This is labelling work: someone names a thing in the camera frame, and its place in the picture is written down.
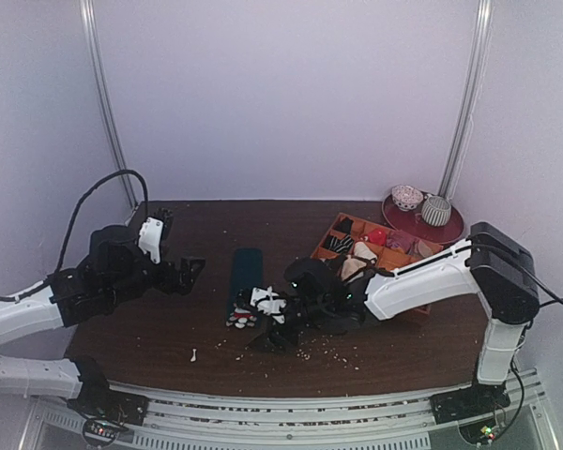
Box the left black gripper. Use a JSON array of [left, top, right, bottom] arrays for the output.
[[105, 244, 204, 307]]

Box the dark green patterned sock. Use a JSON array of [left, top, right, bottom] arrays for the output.
[[225, 247, 263, 329]]

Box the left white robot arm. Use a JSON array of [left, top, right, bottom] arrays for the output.
[[0, 219, 205, 416]]

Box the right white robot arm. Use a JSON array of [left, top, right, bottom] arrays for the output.
[[235, 222, 540, 414]]

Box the argyle brown sock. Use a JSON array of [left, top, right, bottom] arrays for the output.
[[319, 255, 346, 272]]

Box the cream rolled sock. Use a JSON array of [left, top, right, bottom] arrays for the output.
[[341, 242, 377, 282]]

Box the black white striped sock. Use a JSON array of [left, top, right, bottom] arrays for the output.
[[323, 234, 355, 254]]

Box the black rolled sock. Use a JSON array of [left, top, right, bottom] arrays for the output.
[[333, 217, 354, 234]]

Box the red white rolled sock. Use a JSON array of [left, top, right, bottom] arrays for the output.
[[359, 228, 388, 247]]

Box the orange wooden divided tray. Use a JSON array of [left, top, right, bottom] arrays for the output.
[[301, 212, 445, 325]]

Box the red round plate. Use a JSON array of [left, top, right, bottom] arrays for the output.
[[381, 195, 464, 246]]

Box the white dotted bowl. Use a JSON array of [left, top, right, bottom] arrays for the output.
[[391, 185, 424, 212]]

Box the striped grey cup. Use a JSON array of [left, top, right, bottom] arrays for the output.
[[421, 195, 452, 227]]

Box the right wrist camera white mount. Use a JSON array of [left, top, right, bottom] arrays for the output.
[[250, 286, 287, 324]]

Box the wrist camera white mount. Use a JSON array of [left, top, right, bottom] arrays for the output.
[[250, 286, 287, 324], [137, 208, 174, 264]]

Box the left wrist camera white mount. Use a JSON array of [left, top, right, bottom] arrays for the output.
[[137, 208, 174, 264]]

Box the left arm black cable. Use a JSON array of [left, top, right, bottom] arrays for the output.
[[51, 169, 150, 282]]

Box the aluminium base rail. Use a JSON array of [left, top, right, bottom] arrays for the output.
[[18, 367, 557, 450]]

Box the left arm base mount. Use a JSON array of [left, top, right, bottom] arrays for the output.
[[66, 389, 149, 449]]

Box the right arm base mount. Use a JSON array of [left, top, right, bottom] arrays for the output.
[[430, 384, 511, 446]]

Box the left aluminium frame post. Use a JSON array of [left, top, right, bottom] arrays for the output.
[[78, 0, 140, 210]]

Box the aluminium frame post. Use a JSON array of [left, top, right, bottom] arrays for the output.
[[78, 0, 140, 210], [438, 0, 494, 202]]

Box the right aluminium frame post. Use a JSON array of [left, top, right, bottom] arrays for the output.
[[438, 0, 494, 202]]

